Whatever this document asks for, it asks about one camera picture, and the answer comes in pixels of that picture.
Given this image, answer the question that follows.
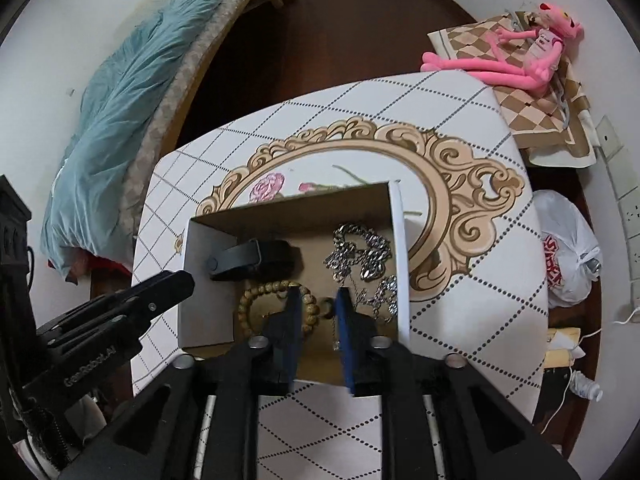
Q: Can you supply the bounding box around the yellow paper packet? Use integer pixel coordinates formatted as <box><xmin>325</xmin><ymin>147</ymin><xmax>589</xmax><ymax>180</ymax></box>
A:
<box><xmin>545</xmin><ymin>327</ymin><xmax>586</xmax><ymax>366</ymax></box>

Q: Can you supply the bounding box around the teal duvet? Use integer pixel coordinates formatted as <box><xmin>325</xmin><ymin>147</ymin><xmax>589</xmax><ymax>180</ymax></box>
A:
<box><xmin>40</xmin><ymin>0</ymin><xmax>226</xmax><ymax>278</ymax></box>

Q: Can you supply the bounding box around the white charging cable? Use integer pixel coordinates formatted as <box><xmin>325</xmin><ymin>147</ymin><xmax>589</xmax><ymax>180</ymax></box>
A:
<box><xmin>542</xmin><ymin>305</ymin><xmax>640</xmax><ymax>431</ymax></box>

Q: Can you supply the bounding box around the white power strip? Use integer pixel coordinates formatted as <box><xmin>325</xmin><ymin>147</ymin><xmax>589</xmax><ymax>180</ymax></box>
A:
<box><xmin>597</xmin><ymin>116</ymin><xmax>640</xmax><ymax>266</ymax></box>

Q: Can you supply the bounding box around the wooden bead bracelet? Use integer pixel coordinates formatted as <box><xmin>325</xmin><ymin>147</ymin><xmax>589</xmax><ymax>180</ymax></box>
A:
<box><xmin>237</xmin><ymin>280</ymin><xmax>319</xmax><ymax>341</ymax></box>

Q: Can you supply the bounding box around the silver link bracelet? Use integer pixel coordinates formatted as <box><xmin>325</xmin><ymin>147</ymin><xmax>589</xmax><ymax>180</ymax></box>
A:
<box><xmin>352</xmin><ymin>275</ymin><xmax>399</xmax><ymax>323</ymax></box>

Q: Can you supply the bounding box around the red bed sheet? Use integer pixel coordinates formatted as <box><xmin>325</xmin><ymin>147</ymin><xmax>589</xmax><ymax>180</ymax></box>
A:
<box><xmin>47</xmin><ymin>252</ymin><xmax>133</xmax><ymax>276</ymax></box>

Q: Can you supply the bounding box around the black smart band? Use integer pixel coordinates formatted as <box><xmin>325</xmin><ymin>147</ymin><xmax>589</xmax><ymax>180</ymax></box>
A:
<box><xmin>206</xmin><ymin>240</ymin><xmax>296</xmax><ymax>282</ymax></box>

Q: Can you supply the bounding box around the white patterned table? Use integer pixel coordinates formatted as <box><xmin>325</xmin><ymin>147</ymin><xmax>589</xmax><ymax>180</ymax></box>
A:
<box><xmin>131</xmin><ymin>71</ymin><xmax>551</xmax><ymax>480</ymax></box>

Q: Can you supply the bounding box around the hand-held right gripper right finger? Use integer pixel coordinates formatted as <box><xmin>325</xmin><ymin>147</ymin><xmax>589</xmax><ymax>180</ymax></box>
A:
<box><xmin>334</xmin><ymin>287</ymin><xmax>581</xmax><ymax>480</ymax></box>

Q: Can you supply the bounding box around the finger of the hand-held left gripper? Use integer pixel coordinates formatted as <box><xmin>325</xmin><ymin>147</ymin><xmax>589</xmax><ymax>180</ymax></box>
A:
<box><xmin>35</xmin><ymin>270</ymin><xmax>196</xmax><ymax>356</ymax></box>

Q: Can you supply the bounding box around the cardboard box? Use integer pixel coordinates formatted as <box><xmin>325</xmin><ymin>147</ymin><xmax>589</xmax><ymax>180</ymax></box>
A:
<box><xmin>177</xmin><ymin>180</ymin><xmax>413</xmax><ymax>386</ymax></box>

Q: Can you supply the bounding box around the beige patterned mattress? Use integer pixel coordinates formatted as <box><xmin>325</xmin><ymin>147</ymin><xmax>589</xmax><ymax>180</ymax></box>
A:
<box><xmin>120</xmin><ymin>0</ymin><xmax>263</xmax><ymax>221</ymax></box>

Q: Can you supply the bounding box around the patterned cushion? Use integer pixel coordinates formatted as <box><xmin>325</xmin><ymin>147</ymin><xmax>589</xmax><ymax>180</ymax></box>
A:
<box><xmin>427</xmin><ymin>10</ymin><xmax>598</xmax><ymax>167</ymax></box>

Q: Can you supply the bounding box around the thin silver pendant necklace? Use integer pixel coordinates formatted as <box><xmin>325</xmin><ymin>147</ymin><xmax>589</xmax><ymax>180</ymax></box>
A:
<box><xmin>327</xmin><ymin>285</ymin><xmax>366</xmax><ymax>353</ymax></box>

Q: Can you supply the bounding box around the white plastic bag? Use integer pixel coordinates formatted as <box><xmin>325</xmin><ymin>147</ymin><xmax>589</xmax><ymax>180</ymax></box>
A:
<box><xmin>532</xmin><ymin>190</ymin><xmax>603</xmax><ymax>309</ymax></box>

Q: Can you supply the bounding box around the pink plush toy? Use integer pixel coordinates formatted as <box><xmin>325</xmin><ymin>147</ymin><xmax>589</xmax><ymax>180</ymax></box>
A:
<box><xmin>420</xmin><ymin>2</ymin><xmax>585</xmax><ymax>95</ymax></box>

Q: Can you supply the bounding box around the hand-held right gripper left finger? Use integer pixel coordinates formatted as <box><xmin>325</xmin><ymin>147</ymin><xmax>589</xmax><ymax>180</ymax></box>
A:
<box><xmin>75</xmin><ymin>282</ymin><xmax>306</xmax><ymax>480</ymax></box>

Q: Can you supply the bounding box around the small white bottle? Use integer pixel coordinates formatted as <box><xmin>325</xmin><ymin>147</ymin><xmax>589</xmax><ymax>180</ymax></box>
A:
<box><xmin>570</xmin><ymin>370</ymin><xmax>603</xmax><ymax>402</ymax></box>

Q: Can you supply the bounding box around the thick silver chain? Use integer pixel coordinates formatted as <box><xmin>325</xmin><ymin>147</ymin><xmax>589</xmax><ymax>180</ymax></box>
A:
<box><xmin>324</xmin><ymin>223</ymin><xmax>393</xmax><ymax>283</ymax></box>

